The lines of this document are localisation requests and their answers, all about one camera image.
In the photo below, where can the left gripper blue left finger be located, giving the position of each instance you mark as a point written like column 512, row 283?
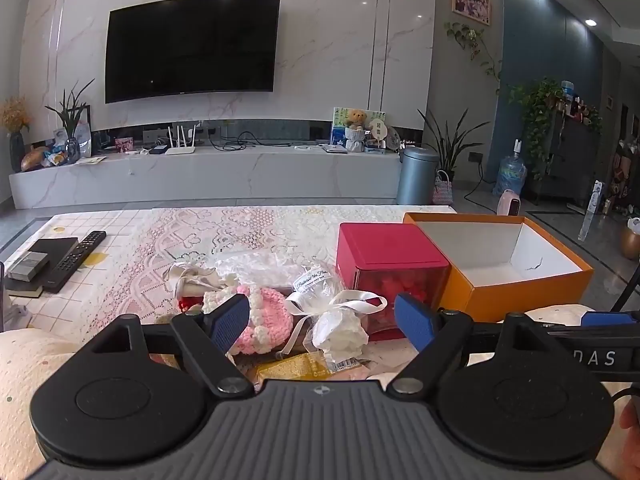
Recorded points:
column 204, row 341

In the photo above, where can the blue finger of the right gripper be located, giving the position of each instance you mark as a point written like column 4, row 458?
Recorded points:
column 599, row 319

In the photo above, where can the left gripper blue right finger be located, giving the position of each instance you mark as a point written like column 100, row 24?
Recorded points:
column 438, row 336

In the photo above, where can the clear bag with white ribbon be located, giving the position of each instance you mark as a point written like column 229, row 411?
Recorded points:
column 335, row 317

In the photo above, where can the yellow snack packet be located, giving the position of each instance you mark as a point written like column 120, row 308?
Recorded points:
column 304, row 366

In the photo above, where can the person's right hand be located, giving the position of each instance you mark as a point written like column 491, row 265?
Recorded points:
column 630, row 457

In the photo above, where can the cream fabric pouch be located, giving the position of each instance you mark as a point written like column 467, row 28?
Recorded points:
column 190, row 280

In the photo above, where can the pink white crochet hat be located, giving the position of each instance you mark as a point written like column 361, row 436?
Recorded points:
column 270, row 324

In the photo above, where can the red transparent storage box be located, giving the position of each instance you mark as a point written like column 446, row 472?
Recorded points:
column 388, row 259

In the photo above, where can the orange cardboard box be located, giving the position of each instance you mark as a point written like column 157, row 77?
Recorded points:
column 502, row 264

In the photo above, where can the patterned lace tablecloth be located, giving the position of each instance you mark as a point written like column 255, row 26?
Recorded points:
column 262, row 246

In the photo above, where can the woven pink basket bag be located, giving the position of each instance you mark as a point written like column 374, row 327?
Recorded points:
column 442, row 194

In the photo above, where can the pink small heater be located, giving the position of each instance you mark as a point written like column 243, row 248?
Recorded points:
column 509, row 204

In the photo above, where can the blue-grey trash bin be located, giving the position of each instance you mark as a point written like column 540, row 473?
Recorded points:
column 417, row 176

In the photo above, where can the black remote control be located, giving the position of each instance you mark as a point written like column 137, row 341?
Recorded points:
column 59, row 275

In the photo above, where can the blue water jug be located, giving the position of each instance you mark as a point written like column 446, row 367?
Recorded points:
column 512, row 172

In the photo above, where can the white marble tv cabinet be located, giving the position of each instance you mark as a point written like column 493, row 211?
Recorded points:
column 254, row 173

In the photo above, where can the tall green floor plant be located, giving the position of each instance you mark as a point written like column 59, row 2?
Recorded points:
column 449, row 143

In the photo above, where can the dark cabinet with plant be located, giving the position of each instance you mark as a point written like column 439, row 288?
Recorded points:
column 561, row 136

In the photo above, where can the white wifi router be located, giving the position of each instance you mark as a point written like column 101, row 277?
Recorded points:
column 181, row 141

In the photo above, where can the small grey box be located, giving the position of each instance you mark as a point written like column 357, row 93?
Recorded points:
column 25, row 268

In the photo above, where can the teddy bear bouquet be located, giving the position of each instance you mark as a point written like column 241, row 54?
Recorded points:
column 354, row 131

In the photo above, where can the green plant in vase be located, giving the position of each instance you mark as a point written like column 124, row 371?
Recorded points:
column 69, row 112

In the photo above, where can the hanging ivy plant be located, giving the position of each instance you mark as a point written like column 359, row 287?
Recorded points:
column 472, row 40

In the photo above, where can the dried yellow flowers vase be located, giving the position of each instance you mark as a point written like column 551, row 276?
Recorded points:
column 15, row 119

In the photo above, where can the black wall television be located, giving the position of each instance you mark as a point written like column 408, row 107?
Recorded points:
column 172, row 47

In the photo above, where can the framed wall picture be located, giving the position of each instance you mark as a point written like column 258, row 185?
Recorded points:
column 475, row 10

